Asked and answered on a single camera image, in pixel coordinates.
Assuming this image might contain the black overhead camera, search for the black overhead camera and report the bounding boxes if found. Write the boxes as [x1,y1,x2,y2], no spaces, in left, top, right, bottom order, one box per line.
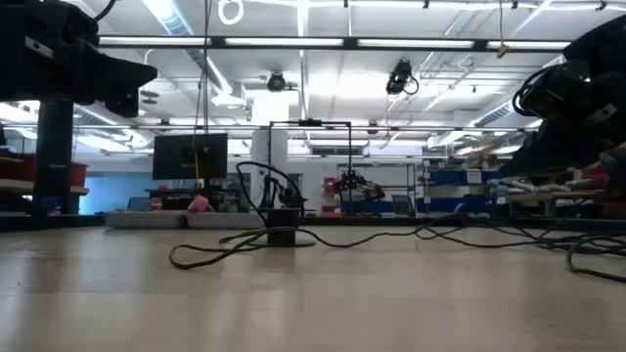
[266,71,289,93]

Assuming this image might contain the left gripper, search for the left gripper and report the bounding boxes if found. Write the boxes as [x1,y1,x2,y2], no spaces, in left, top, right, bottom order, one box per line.
[0,0,158,118]

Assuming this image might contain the wooden shelf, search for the wooden shelf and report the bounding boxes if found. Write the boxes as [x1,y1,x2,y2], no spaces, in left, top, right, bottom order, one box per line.
[0,154,90,216]

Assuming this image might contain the black left wrist camera cable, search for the black left wrist camera cable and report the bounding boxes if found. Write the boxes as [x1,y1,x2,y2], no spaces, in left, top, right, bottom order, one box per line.
[93,0,119,22]

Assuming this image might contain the red bag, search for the red bag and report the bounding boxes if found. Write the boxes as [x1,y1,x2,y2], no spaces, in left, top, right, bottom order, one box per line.
[581,164,612,191]

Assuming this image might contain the grey plastic tool case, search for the grey plastic tool case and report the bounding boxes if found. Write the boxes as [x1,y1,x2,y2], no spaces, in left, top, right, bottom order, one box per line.
[105,209,269,231]

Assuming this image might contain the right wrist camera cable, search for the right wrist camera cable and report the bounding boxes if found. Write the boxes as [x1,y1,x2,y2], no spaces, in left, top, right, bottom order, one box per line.
[512,66,547,118]

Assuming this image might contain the red storage bin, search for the red storage bin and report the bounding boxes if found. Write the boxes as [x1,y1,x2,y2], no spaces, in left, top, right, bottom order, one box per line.
[0,154,38,183]
[70,162,90,189]

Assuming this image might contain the black metal rig frame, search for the black metal rig frame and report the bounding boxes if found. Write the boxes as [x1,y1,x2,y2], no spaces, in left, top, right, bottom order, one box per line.
[267,118,353,216]

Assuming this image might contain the red box stack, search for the red box stack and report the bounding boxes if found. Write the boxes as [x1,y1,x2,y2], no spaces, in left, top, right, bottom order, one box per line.
[322,176,343,219]

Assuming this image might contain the pale blue padded tubes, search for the pale blue padded tubes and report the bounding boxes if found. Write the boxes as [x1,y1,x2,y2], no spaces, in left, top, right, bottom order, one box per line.
[488,178,573,194]

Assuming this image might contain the long thin dark cord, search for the long thin dark cord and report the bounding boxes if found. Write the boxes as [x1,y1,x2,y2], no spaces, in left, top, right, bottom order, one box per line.
[168,159,626,286]

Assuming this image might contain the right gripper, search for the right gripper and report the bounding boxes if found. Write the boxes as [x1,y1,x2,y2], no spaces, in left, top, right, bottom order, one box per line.
[498,14,626,176]

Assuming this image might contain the grey chair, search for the grey chair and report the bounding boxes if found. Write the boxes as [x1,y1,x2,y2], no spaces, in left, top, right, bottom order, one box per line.
[390,194,416,217]

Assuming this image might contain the black computer monitor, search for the black computer monitor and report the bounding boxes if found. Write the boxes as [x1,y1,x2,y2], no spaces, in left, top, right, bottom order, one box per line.
[152,132,229,197]

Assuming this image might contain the yellow hanging plug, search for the yellow hanging plug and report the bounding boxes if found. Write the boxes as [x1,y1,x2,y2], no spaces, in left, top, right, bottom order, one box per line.
[496,0,512,60]

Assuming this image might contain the wooden workbench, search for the wooden workbench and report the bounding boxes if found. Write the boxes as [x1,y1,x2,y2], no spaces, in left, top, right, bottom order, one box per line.
[506,189,626,217]

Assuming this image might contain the blue storage bin row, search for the blue storage bin row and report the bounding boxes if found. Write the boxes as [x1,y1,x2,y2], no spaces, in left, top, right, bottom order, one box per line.
[341,197,495,215]
[428,168,510,186]

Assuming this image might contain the white ring ceiling light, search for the white ring ceiling light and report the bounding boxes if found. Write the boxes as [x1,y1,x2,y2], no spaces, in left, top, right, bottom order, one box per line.
[217,0,245,26]

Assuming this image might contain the black hanging camera with cable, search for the black hanging camera with cable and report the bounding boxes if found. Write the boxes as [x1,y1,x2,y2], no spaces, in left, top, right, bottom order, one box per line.
[384,58,421,97]

